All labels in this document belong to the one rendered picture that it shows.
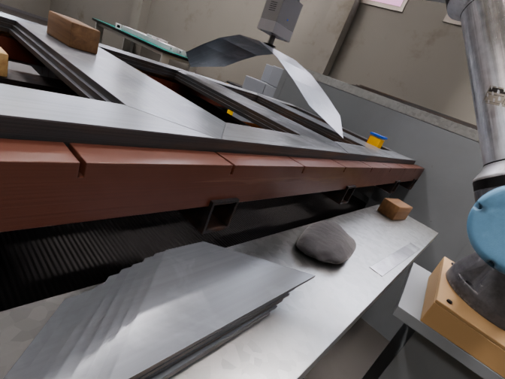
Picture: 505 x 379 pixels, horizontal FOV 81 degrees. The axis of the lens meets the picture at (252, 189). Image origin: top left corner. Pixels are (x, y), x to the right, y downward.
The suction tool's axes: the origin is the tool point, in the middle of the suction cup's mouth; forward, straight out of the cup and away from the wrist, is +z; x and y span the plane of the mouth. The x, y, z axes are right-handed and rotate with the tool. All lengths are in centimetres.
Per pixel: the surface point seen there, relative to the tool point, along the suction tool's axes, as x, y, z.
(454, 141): 44, -82, 2
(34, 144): 39, 65, 18
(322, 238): 48, 20, 30
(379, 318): 59, -82, 93
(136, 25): -610, -257, 10
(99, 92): 21, 53, 17
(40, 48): -5, 54, 17
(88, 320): 47, 62, 31
